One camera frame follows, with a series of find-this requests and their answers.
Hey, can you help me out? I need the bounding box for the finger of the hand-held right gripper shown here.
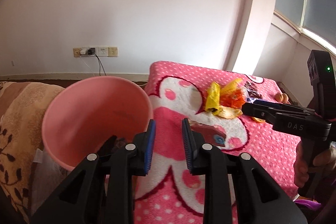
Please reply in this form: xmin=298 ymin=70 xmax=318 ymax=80
xmin=253 ymin=100 xmax=292 ymax=108
xmin=241 ymin=103 xmax=315 ymax=126

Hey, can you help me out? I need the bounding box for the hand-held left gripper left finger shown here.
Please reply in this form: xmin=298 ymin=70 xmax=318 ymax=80
xmin=31 ymin=119 xmax=157 ymax=224

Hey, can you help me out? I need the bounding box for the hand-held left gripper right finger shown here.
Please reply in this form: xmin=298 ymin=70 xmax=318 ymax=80
xmin=182 ymin=118 xmax=307 ymax=224

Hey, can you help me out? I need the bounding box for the purple wrapper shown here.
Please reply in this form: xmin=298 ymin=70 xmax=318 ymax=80
xmin=244 ymin=81 xmax=263 ymax=104

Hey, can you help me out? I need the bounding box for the orange plastic bag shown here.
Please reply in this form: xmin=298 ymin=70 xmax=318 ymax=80
xmin=220 ymin=90 xmax=247 ymax=109

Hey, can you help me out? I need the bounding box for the brown snack wrapper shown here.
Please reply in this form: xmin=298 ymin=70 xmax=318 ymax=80
xmin=189 ymin=120 xmax=227 ymax=148

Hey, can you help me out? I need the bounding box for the pink plastic bucket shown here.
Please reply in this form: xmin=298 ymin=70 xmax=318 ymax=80
xmin=41 ymin=76 xmax=154 ymax=171

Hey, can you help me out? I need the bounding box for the person's right forearm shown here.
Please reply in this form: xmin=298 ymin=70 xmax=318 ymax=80
xmin=311 ymin=165 xmax=336 ymax=214

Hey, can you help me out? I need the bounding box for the person's right hand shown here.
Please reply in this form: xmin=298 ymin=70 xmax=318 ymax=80
xmin=294 ymin=144 xmax=336 ymax=189

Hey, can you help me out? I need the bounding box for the yellow plastic bag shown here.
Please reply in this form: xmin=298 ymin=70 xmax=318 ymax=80
xmin=205 ymin=82 xmax=221 ymax=113

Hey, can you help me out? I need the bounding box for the pink white-dotted blanket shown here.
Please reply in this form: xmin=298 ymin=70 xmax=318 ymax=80
xmin=134 ymin=61 xmax=319 ymax=224

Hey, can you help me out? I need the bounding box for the person's purple clothing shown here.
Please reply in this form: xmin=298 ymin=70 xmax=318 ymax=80
xmin=293 ymin=198 xmax=323 ymax=211

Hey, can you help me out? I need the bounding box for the black cable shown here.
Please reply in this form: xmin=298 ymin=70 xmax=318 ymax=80
xmin=92 ymin=52 xmax=107 ymax=76

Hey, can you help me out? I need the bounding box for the white cable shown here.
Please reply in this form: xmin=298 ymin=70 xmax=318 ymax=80
xmin=80 ymin=55 xmax=95 ymax=78

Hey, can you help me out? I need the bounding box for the white wall outlet panel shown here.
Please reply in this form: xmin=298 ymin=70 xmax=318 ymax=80
xmin=80 ymin=46 xmax=109 ymax=57

